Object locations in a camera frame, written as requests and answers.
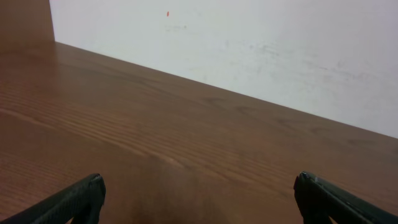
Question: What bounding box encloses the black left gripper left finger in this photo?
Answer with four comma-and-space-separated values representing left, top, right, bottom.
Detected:
1, 174, 106, 224

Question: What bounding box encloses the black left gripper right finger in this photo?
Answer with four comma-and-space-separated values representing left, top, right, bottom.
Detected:
294, 171, 397, 224

